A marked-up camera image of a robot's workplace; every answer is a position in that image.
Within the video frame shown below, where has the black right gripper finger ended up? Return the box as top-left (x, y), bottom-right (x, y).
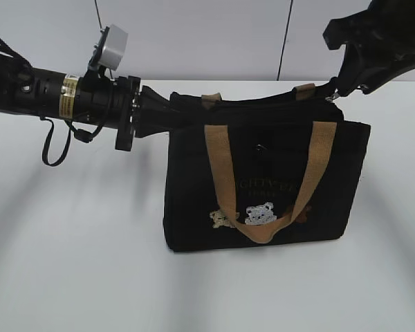
top-left (360, 54), bottom-right (415, 95)
top-left (336, 46), bottom-right (374, 97)

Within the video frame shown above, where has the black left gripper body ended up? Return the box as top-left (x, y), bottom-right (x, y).
top-left (114, 76), bottom-right (147, 151)

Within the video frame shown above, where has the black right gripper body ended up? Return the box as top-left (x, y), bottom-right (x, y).
top-left (323, 1), bottom-right (415, 61)

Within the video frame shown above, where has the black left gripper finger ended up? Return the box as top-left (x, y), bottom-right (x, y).
top-left (134, 107), bottom-right (175, 138)
top-left (140, 85), bottom-right (183, 116)

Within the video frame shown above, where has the silver metal zipper pull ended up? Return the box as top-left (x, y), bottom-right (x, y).
top-left (325, 90), bottom-right (341, 103)

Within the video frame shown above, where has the black canvas tote bag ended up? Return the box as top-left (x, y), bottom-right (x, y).
top-left (163, 83), bottom-right (371, 252)

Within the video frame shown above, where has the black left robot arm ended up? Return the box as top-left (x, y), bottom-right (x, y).
top-left (0, 54), bottom-right (187, 151)

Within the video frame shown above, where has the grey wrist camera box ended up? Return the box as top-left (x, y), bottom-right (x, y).
top-left (88, 24), bottom-right (129, 71)

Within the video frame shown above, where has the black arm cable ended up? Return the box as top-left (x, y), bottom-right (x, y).
top-left (41, 117), bottom-right (104, 167)

